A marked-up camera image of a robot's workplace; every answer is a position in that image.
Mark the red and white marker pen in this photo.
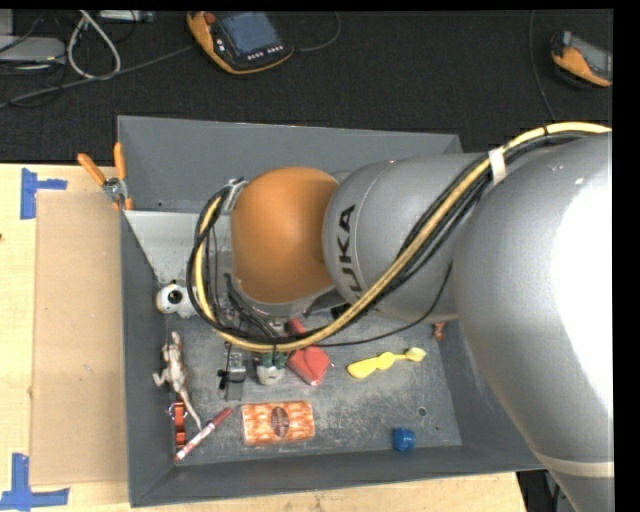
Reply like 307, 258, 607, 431
173, 406, 234, 463

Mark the white ball with black hole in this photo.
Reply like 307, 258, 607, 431
155, 283, 194, 316

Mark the beige toy dinosaur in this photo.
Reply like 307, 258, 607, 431
151, 330, 203, 431

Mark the orange carabiner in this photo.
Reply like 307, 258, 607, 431
168, 401, 189, 449

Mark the grey metal bin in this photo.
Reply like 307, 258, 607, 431
115, 115, 547, 508

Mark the brown cardboard board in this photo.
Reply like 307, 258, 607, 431
28, 191, 130, 487

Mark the orange patterned packet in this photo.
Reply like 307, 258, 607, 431
240, 400, 317, 447

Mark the red plastic scoop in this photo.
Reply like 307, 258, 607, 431
284, 318, 333, 387

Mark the yellow plastic toy spoon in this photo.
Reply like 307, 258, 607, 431
346, 346, 428, 380

